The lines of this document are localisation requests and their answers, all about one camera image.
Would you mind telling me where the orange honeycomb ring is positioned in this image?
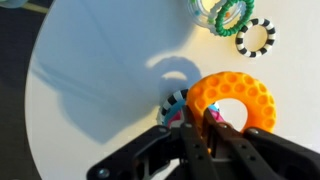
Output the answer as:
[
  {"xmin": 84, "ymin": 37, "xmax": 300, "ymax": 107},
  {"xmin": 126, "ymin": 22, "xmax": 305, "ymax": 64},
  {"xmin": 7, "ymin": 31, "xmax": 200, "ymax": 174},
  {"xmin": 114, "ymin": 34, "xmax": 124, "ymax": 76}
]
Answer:
[{"xmin": 185, "ymin": 71, "xmax": 278, "ymax": 134}]

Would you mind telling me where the large black white striped ring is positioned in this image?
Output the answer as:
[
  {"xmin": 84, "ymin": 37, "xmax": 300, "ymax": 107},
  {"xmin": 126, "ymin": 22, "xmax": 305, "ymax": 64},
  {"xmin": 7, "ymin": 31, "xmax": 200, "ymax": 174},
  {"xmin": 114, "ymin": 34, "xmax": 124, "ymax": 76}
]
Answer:
[{"xmin": 156, "ymin": 88, "xmax": 190, "ymax": 126}]

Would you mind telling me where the small black white striped ring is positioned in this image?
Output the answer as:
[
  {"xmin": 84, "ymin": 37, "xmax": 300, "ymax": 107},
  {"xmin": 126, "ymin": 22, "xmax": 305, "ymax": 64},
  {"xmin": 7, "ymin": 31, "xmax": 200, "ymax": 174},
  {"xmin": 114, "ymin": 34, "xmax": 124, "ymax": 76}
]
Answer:
[{"xmin": 235, "ymin": 18, "xmax": 277, "ymax": 59}]

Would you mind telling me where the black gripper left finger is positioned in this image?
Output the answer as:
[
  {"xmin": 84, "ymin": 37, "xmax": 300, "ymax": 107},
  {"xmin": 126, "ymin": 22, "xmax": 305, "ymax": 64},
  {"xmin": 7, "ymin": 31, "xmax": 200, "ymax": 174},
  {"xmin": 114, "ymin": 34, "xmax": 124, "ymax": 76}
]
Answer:
[{"xmin": 86, "ymin": 104, "xmax": 220, "ymax": 180}]

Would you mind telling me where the green beaded ring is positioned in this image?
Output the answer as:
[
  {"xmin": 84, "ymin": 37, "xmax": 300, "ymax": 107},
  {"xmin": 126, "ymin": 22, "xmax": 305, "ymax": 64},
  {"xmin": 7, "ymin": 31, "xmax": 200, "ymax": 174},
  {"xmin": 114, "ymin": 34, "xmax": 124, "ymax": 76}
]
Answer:
[{"xmin": 214, "ymin": 0, "xmax": 255, "ymax": 37}]

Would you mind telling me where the clear plastic ring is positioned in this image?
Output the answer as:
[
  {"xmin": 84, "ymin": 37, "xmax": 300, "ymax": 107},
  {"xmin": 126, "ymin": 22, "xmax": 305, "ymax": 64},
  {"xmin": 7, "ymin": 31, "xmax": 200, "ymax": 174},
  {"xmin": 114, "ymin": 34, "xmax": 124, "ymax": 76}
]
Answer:
[{"xmin": 186, "ymin": 0, "xmax": 248, "ymax": 30}]

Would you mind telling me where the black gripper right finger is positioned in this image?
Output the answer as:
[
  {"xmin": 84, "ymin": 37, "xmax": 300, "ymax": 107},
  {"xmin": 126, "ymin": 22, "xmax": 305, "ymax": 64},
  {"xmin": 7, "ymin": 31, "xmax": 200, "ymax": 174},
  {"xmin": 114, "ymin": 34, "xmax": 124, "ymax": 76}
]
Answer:
[{"xmin": 203, "ymin": 108, "xmax": 320, "ymax": 180}]

